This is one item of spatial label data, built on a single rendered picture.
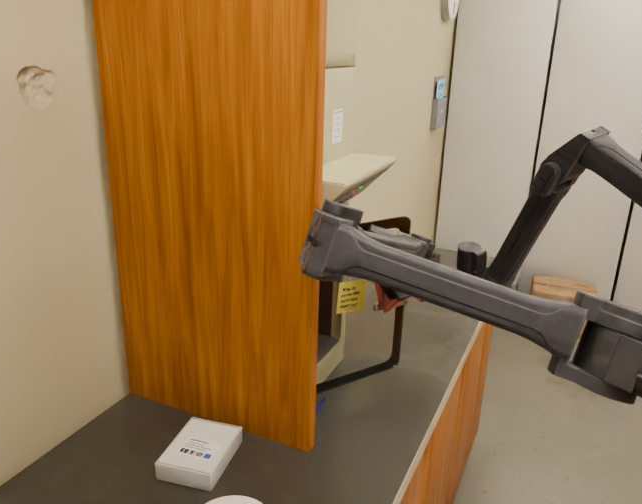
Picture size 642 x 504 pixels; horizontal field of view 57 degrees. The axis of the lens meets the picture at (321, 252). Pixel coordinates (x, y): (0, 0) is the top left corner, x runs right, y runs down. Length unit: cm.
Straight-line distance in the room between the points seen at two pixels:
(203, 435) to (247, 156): 59
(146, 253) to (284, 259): 34
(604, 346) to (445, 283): 19
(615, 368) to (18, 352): 106
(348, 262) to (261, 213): 44
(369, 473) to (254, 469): 23
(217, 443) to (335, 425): 28
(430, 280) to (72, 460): 91
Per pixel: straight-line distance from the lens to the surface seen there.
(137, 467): 133
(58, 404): 144
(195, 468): 124
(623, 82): 413
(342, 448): 134
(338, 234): 72
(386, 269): 72
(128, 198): 133
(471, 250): 149
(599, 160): 123
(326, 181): 115
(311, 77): 104
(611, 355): 73
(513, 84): 417
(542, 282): 419
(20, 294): 129
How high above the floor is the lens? 177
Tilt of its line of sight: 20 degrees down
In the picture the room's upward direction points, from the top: 2 degrees clockwise
